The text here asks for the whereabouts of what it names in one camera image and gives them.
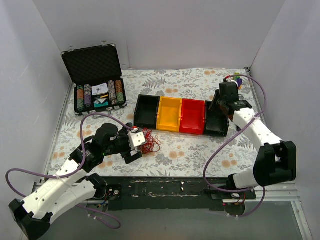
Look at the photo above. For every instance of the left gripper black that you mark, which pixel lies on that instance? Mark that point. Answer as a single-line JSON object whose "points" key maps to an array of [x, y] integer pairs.
{"points": [[128, 149]]}

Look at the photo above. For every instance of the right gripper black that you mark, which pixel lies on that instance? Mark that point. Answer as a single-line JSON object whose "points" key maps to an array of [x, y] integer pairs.
{"points": [[217, 100]]}

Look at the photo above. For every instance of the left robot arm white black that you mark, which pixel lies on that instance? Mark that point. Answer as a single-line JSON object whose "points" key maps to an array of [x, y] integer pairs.
{"points": [[73, 183]]}

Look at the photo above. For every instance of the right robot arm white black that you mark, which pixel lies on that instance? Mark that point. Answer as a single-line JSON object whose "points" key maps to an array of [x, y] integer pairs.
{"points": [[276, 160]]}

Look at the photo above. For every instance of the colourful toy block train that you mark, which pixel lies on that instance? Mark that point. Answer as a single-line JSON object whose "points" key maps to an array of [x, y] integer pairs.
{"points": [[238, 80]]}

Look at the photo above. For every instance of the red bin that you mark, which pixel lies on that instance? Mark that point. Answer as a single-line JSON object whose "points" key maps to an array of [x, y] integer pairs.
{"points": [[192, 116]]}

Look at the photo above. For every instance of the right black bin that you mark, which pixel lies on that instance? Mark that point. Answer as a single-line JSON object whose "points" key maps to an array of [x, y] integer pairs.
{"points": [[216, 123]]}

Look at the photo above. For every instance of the black bin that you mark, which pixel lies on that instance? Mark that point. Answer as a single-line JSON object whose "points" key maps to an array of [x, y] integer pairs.
{"points": [[146, 111], [216, 123]]}

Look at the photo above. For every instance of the left black bin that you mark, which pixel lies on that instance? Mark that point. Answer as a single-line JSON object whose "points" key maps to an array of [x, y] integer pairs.
{"points": [[146, 111]]}

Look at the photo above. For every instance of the yellow bin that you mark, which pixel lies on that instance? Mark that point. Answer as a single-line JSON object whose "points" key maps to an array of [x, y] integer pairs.
{"points": [[169, 114]]}

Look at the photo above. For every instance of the teal card box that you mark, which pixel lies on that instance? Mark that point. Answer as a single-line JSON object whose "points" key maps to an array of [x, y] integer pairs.
{"points": [[101, 102]]}

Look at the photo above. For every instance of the playing card deck white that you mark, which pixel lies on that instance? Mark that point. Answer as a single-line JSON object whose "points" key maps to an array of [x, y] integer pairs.
{"points": [[99, 89]]}

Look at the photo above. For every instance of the black poker chip case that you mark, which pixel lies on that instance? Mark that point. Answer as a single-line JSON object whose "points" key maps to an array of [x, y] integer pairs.
{"points": [[93, 66]]}

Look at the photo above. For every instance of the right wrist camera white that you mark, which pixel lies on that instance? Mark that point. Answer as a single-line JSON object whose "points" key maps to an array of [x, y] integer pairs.
{"points": [[229, 79]]}

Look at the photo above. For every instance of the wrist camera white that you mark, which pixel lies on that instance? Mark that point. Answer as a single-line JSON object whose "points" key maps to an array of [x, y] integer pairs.
{"points": [[229, 79], [136, 139]]}

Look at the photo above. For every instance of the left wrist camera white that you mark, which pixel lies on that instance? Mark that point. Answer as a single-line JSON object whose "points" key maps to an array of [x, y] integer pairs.
{"points": [[136, 139]]}

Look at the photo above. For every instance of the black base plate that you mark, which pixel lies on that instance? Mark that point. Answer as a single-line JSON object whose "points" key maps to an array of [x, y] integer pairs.
{"points": [[163, 193]]}

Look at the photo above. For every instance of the aluminium rail frame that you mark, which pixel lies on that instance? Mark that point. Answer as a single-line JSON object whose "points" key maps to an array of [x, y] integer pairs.
{"points": [[275, 214]]}

